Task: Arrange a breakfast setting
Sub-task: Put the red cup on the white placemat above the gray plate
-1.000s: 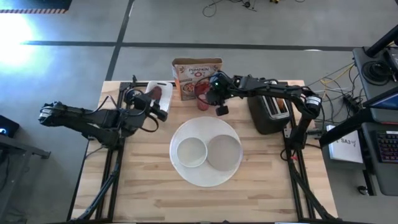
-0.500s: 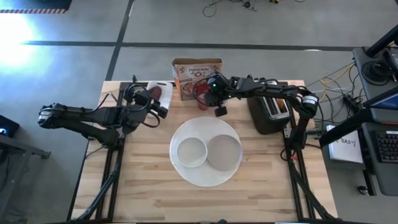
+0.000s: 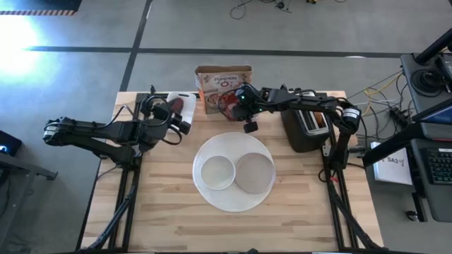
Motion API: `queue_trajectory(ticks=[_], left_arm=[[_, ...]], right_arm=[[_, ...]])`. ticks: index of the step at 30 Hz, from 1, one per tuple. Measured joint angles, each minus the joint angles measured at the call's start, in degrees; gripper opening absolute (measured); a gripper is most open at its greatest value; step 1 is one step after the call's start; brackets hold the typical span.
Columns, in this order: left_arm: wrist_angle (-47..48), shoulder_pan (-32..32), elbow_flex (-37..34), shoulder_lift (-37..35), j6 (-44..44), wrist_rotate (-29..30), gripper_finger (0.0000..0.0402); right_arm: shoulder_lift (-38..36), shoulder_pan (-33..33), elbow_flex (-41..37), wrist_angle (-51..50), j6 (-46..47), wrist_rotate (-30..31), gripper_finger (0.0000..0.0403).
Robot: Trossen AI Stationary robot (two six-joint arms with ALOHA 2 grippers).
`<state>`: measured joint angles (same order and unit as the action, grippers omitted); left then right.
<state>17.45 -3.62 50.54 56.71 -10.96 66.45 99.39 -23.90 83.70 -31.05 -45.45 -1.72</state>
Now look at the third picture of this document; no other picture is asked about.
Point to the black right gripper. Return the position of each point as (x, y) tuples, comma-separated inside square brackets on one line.
[(256, 102)]

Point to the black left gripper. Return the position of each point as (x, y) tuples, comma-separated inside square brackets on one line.
[(159, 127)]

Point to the dark red fruit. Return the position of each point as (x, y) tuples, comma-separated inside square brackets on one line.
[(177, 104)]

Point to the red faceted plastic tumbler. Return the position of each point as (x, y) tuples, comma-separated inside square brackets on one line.
[(227, 106)]

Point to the white plastic bin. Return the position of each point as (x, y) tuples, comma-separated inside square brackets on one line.
[(189, 106)]

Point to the pumpkin cereal box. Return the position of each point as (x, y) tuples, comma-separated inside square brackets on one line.
[(215, 79)]

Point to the round white woven placemat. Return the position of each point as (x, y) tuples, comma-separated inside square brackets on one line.
[(229, 144)]

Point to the black toaster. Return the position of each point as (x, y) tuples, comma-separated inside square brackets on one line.
[(300, 134)]

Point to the beige round plate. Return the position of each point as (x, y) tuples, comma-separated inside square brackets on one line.
[(255, 173)]

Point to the white ceramic bowl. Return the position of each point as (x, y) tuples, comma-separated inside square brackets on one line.
[(218, 173)]

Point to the toast slice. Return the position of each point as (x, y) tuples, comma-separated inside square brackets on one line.
[(320, 120)]

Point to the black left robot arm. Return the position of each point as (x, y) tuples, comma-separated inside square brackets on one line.
[(92, 132)]

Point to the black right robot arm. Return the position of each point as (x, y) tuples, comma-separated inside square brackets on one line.
[(318, 104)]

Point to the grey metal stand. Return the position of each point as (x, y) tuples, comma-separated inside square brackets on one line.
[(21, 167)]

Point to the white paper sheet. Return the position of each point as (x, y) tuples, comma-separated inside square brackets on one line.
[(392, 169)]

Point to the black electronics box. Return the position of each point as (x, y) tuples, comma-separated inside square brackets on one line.
[(8, 143)]

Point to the hazard striped floor mat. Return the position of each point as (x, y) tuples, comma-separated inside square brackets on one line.
[(35, 6)]

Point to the open laptop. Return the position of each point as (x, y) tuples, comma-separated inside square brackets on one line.
[(438, 130)]

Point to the black computer keyboard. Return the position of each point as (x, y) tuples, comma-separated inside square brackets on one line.
[(439, 166)]

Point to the grey side desk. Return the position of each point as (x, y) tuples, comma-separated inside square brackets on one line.
[(436, 208)]

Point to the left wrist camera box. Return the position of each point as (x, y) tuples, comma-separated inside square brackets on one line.
[(185, 128)]

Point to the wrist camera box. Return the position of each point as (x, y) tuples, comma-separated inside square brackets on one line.
[(250, 127), (185, 128)]

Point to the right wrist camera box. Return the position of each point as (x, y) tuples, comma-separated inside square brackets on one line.
[(250, 127)]

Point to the black aluminium table frame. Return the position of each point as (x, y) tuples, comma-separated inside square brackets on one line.
[(123, 183)]

